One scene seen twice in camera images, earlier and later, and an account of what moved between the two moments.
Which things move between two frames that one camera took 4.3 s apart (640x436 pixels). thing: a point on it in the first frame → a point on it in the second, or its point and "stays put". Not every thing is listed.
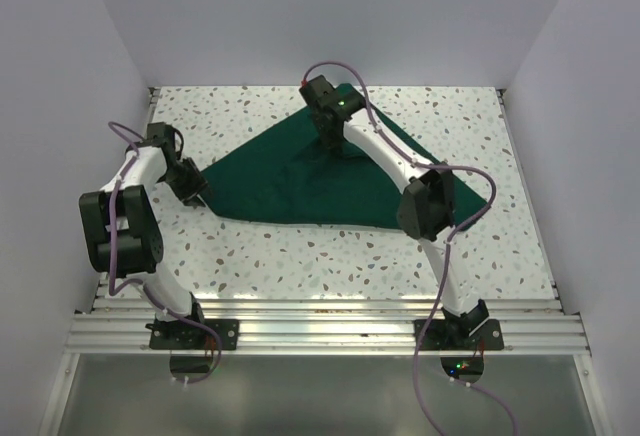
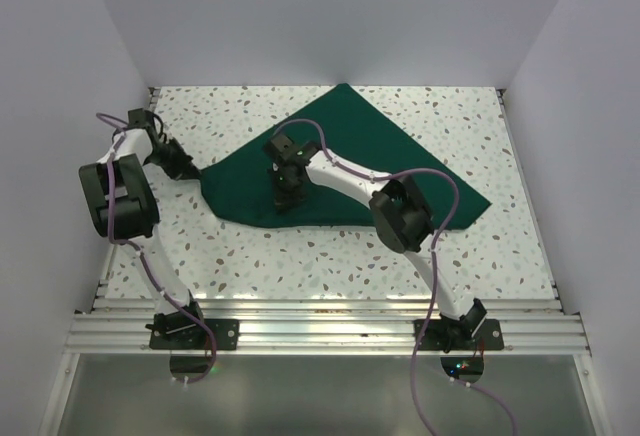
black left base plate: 179,335 stays put
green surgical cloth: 286,175 stays put
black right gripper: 329,141 → 284,201
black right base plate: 487,337 stays put
